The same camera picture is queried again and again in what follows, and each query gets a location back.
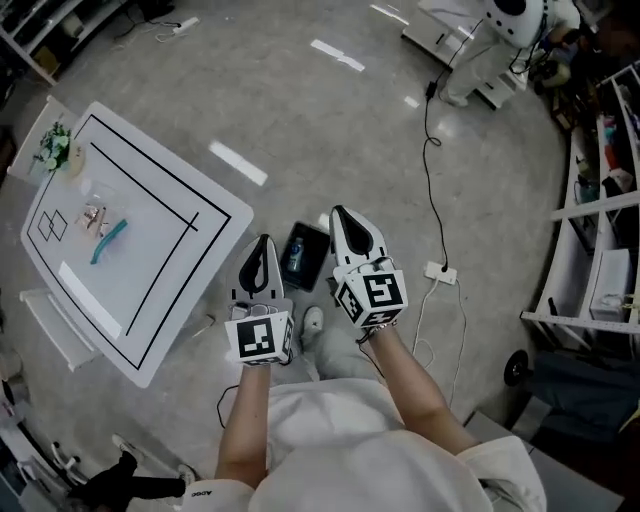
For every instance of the person's left forearm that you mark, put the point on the person's left forearm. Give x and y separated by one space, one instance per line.
245 425

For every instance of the white power strip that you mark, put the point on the white power strip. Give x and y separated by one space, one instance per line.
440 272
187 22

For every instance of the person's grey trousers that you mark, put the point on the person's grey trousers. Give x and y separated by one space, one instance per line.
340 355

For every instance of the black round weight plate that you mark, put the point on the black round weight plate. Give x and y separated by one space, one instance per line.
515 367

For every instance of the person's right white shoe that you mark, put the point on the person's right white shoe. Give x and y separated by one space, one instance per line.
312 320

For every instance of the dark grey bag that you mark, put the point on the dark grey bag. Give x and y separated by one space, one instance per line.
585 395

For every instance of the potted white blue flowers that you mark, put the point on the potted white blue flowers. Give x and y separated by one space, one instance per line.
55 145

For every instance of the silver wristwatch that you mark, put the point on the silver wristwatch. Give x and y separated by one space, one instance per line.
382 326

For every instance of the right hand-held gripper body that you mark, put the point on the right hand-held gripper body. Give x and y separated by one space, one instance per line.
385 292

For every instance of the white table with black lines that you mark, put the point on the white table with black lines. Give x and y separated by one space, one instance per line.
150 250

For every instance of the black bin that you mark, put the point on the black bin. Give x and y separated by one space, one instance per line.
315 265

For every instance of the clear snack packet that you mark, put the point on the clear snack packet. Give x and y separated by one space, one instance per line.
92 217

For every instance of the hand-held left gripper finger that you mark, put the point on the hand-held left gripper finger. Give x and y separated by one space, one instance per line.
239 294
277 285

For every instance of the person's white shirt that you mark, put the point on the person's white shirt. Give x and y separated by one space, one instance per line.
350 450

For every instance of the light grey flat table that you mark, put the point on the light grey flat table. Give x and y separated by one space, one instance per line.
560 475

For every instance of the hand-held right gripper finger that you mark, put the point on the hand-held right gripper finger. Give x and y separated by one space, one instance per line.
377 245
337 250

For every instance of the white shelving unit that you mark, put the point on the white shelving unit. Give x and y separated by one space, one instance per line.
25 50
595 206

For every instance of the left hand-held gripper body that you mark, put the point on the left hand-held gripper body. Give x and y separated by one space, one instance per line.
255 340

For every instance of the person's right forearm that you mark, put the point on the person's right forearm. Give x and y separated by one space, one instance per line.
415 385

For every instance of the white low cabinet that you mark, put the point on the white low cabinet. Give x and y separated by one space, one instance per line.
435 30

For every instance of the white office chair base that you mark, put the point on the white office chair base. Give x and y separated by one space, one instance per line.
67 462

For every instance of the white long counter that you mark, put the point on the white long counter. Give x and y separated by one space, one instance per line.
30 450

